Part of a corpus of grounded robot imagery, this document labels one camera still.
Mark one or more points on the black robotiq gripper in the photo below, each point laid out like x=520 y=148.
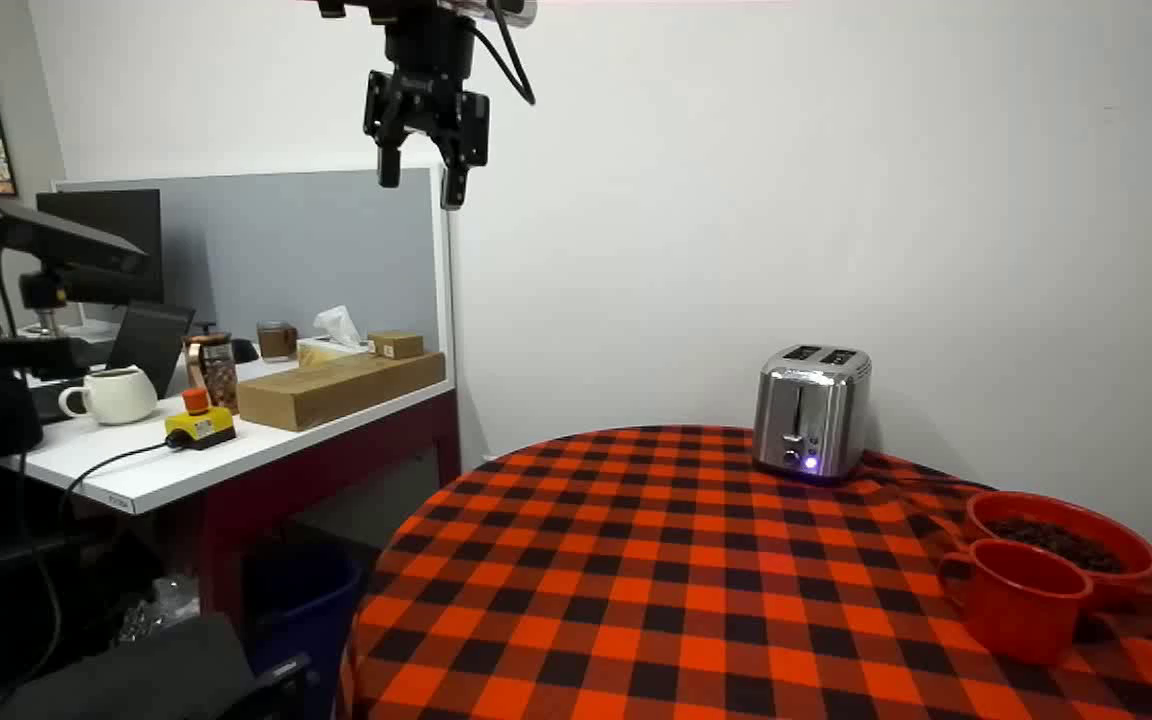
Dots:
x=430 y=55

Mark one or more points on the silver two-slot toaster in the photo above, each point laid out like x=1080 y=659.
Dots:
x=811 y=407

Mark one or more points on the grey desk partition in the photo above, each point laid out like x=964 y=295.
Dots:
x=297 y=254

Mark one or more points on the small tan cardboard box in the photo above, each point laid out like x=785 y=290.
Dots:
x=398 y=344

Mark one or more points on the tissue box with white tissue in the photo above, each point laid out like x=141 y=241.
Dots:
x=332 y=342

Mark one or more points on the small brown wooden box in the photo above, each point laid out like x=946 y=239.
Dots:
x=277 y=342

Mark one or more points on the flat long cardboard box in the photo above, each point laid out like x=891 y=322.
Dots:
x=337 y=385

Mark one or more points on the glass jar with dark lid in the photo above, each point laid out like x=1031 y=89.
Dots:
x=214 y=368

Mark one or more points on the black computer monitor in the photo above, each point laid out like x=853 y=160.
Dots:
x=108 y=241

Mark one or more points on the dark tablet screen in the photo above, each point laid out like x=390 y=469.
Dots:
x=151 y=344

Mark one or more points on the yellow emergency stop button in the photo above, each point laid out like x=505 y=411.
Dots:
x=199 y=422

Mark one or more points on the white desk with red base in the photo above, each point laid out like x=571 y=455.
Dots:
x=217 y=461

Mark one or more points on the white teapot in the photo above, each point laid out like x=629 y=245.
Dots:
x=119 y=393

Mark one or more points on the blue bin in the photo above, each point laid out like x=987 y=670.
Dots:
x=300 y=614

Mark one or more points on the orange black checkered tablecloth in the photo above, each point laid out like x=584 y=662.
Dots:
x=738 y=600

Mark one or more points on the red bowl with coffee beans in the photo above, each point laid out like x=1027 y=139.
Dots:
x=1069 y=532

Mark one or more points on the red cup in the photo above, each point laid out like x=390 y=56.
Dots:
x=1018 y=606

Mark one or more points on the black camera on stand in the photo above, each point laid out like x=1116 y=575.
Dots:
x=40 y=241

